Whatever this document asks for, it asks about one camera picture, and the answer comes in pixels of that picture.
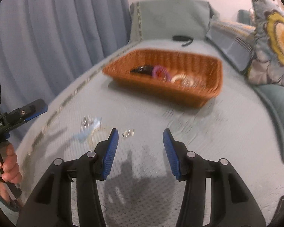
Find blue curtain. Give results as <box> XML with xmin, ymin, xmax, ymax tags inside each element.
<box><xmin>0</xmin><ymin>0</ymin><xmax>133</xmax><ymax>145</ymax></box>

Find woven wicker basket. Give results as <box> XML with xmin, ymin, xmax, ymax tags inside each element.
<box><xmin>103</xmin><ymin>49</ymin><xmax>223</xmax><ymax>108</ymax></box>

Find large floral cushion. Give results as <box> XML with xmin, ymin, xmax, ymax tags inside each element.
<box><xmin>247</xmin><ymin>0</ymin><xmax>284</xmax><ymax>87</ymax></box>

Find cream spiral hair tie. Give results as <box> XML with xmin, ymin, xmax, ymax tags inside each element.
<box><xmin>170</xmin><ymin>73</ymin><xmax>196</xmax><ymax>87</ymax></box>

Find striped blue pillow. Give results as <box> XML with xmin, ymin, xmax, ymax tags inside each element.
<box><xmin>206</xmin><ymin>20</ymin><xmax>255</xmax><ymax>73</ymax></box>

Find light blue hair clip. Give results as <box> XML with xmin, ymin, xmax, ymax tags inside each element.
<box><xmin>73</xmin><ymin>115</ymin><xmax>101</xmax><ymax>143</ymax></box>

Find purple spiral hair tie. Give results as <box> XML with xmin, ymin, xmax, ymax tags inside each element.
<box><xmin>152</xmin><ymin>65</ymin><xmax>171</xmax><ymax>79</ymax></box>

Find person's left hand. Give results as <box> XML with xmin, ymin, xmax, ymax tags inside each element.
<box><xmin>0</xmin><ymin>142</ymin><xmax>22</xmax><ymax>204</ymax></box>

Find small silver earrings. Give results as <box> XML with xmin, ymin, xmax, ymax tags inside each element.
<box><xmin>122</xmin><ymin>129</ymin><xmax>135</xmax><ymax>138</ymax></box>

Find plain teal cushion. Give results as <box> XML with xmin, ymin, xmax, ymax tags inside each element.
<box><xmin>252</xmin><ymin>85</ymin><xmax>284</xmax><ymax>162</ymax></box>

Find black strap on bed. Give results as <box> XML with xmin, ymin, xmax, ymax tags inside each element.
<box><xmin>172</xmin><ymin>35</ymin><xmax>194</xmax><ymax>47</ymax></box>

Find teal covered headboard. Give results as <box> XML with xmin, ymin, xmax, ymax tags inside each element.
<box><xmin>130</xmin><ymin>0</ymin><xmax>220</xmax><ymax>43</ymax></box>

